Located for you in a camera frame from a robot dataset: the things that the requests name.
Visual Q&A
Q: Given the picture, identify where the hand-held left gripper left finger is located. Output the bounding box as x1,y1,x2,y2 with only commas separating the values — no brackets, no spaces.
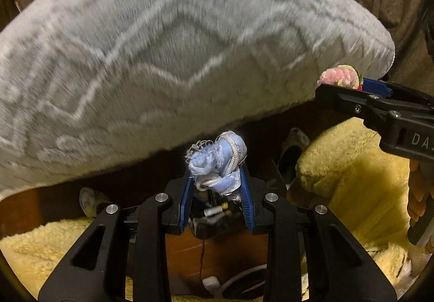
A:
38,171,195,302

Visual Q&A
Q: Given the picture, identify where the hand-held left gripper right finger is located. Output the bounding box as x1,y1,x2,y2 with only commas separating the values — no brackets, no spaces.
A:
238,166,397,302

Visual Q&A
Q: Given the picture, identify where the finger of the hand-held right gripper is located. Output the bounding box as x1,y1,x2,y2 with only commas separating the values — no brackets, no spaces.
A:
361,78,434,102
315,84,390,119

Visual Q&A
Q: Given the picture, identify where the small figurine toy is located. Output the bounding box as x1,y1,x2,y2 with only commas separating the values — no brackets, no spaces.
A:
317,65,363,90

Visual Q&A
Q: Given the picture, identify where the light blue cloth scrap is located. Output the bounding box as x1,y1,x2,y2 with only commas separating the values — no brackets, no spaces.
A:
185,131,248,195

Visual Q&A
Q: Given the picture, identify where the person's right hand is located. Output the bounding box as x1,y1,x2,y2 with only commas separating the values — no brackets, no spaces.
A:
407,158,434,231

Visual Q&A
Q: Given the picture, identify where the yellow fluffy cloth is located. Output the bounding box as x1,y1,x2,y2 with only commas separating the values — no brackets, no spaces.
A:
296,117,428,292
0,217,102,299

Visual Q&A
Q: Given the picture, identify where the grey slipper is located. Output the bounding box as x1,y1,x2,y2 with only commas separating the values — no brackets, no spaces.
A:
278,128,310,187
79,187,114,218

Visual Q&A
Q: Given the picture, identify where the white power adapter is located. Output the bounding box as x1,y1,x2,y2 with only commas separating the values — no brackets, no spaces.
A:
203,275,222,297

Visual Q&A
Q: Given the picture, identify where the grey textured blanket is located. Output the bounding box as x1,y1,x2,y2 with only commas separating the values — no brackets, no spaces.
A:
0,0,397,202

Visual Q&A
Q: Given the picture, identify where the white cable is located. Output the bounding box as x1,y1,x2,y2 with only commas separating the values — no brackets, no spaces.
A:
220,265,268,292

